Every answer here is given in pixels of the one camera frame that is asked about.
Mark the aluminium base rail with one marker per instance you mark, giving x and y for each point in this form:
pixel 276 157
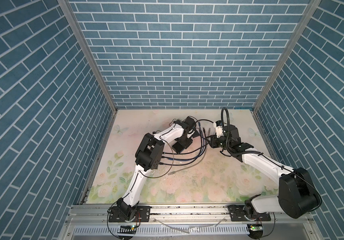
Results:
pixel 185 222

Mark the black ethernet cable gold plug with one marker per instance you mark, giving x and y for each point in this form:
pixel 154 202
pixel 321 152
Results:
pixel 187 151

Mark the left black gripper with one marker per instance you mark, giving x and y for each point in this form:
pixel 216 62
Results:
pixel 187 143

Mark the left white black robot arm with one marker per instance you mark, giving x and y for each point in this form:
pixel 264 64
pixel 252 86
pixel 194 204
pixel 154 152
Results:
pixel 148 157

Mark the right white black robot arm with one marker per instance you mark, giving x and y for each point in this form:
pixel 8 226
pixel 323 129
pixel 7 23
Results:
pixel 297 194

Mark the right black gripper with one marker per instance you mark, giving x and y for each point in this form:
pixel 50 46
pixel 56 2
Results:
pixel 213 141

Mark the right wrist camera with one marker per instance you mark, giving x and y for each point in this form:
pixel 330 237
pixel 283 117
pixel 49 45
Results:
pixel 218 125

